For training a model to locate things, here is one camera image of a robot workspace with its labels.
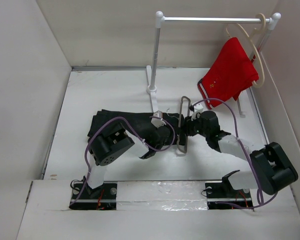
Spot beige wooden hanger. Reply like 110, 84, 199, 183
234, 13, 266, 89

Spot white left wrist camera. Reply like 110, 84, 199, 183
150, 110, 165, 129

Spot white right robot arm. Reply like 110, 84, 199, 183
181, 111, 299, 197

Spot black trousers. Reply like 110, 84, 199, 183
87, 109, 186, 146

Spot white metal clothes rack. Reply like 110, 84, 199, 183
146, 11, 282, 112

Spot grey trouser hanger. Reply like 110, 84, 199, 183
166, 95, 191, 154

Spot red shorts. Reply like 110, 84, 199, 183
197, 37, 259, 110

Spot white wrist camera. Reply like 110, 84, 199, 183
189, 103, 204, 121
150, 110, 165, 129

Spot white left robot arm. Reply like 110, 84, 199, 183
83, 117, 176, 199

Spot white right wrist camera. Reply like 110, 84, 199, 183
189, 103, 204, 121

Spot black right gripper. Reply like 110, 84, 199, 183
179, 112, 209, 138

